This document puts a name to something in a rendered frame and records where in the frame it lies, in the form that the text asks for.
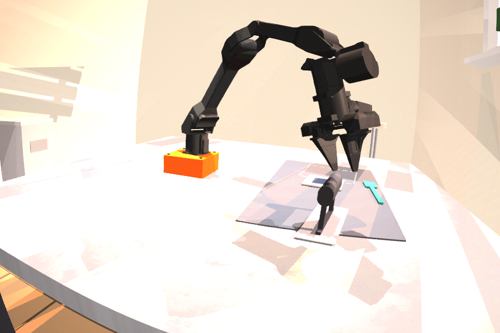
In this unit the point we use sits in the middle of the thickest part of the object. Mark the white square tile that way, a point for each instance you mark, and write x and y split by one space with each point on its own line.
317 181

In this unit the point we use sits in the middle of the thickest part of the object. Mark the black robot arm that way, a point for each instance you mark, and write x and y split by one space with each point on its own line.
353 64

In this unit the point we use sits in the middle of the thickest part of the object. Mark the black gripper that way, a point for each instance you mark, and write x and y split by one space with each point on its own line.
333 105

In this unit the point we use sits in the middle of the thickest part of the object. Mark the turquoise t-shaped piece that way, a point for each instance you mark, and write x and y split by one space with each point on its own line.
372 186

